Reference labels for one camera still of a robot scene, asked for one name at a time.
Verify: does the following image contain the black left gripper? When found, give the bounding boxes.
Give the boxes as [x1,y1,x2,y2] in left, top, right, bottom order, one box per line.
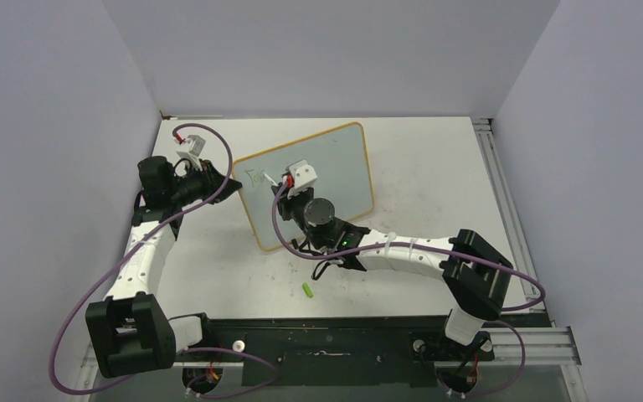
[168,159,242,208]

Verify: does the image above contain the white marker pen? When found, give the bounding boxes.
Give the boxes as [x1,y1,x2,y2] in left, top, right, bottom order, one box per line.
[263,173,280,187]

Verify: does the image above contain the yellow framed whiteboard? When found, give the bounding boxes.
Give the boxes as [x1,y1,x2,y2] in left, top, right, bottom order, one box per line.
[232,121,375,251]

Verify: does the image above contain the green marker cap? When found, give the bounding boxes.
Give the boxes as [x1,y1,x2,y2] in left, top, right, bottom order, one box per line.
[301,282,314,298]

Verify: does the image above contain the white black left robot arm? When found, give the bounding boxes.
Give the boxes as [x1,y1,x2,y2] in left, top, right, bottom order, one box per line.
[85,156,242,379]

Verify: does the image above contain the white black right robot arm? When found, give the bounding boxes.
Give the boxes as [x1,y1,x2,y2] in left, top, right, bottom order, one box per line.
[270,183,513,358]

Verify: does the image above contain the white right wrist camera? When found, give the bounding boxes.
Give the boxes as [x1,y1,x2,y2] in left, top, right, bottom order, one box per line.
[283,160,317,198]

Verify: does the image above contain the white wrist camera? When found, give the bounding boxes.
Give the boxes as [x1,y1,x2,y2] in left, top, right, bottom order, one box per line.
[176,135,205,171]
[283,160,317,198]

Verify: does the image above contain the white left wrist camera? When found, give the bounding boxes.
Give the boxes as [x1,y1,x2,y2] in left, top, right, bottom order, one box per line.
[176,135,205,171]

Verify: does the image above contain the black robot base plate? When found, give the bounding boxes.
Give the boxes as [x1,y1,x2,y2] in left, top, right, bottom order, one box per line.
[175,316,548,388]

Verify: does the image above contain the aluminium frame rail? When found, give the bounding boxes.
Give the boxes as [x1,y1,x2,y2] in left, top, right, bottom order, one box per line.
[471,118,538,281]

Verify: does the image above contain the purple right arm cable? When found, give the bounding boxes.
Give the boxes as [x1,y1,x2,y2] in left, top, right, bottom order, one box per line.
[270,183,548,400]

